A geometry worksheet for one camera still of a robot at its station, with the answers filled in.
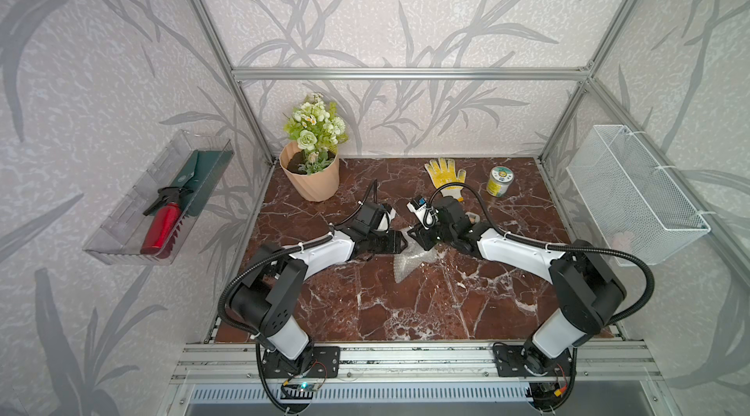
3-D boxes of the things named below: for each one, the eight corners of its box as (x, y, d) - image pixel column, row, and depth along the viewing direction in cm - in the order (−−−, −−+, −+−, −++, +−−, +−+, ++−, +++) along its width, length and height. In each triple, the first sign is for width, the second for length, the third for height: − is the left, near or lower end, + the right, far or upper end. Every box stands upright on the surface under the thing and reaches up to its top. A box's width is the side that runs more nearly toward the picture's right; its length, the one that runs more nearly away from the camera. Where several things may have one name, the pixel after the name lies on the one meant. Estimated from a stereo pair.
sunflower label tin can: (481, 189, 113) (486, 174, 106) (491, 177, 116) (497, 162, 110) (498, 199, 109) (505, 185, 103) (508, 187, 113) (515, 172, 107)
